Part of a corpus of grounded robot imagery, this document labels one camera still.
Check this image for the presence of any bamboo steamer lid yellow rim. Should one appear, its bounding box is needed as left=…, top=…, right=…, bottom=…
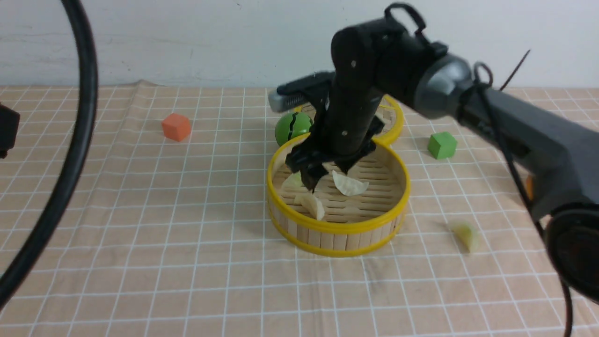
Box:
left=283, top=96, right=404, bottom=145

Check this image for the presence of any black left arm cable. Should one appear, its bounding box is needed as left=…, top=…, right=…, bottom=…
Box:
left=0, top=0, right=99, bottom=310

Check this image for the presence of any orange yellow pear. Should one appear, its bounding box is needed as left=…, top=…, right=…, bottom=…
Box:
left=525, top=175, right=533, bottom=201

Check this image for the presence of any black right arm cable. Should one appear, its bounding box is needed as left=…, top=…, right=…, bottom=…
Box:
left=384, top=2, right=574, bottom=337

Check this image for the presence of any beige checked tablecloth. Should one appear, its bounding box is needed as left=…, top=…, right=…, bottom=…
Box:
left=1, top=82, right=565, bottom=337

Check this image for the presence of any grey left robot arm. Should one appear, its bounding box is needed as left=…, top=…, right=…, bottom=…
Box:
left=0, top=104, right=21, bottom=159

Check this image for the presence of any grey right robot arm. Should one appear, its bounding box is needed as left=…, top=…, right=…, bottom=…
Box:
left=268, top=3, right=599, bottom=302

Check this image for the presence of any bamboo steamer tray yellow rim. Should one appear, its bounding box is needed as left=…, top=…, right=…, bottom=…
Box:
left=266, top=136, right=411, bottom=257

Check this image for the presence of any green dumpling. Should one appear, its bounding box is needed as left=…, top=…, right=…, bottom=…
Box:
left=281, top=171, right=304, bottom=189
left=448, top=220, right=480, bottom=254

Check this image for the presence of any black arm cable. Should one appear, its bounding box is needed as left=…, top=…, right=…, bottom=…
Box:
left=0, top=0, right=99, bottom=310
left=384, top=2, right=574, bottom=337

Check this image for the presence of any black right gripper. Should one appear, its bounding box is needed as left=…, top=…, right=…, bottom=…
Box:
left=268, top=19, right=449, bottom=193

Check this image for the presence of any orange foam cube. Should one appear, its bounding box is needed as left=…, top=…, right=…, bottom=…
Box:
left=161, top=113, right=192, bottom=142

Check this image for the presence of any green foam cube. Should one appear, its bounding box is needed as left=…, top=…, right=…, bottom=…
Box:
left=427, top=132, right=458, bottom=160

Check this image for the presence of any white dumpling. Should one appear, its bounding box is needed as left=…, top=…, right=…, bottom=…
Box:
left=331, top=170, right=369, bottom=197
left=294, top=192, right=325, bottom=220

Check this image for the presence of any green watermelon ball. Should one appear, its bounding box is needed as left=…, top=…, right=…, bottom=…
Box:
left=275, top=112, right=313, bottom=147

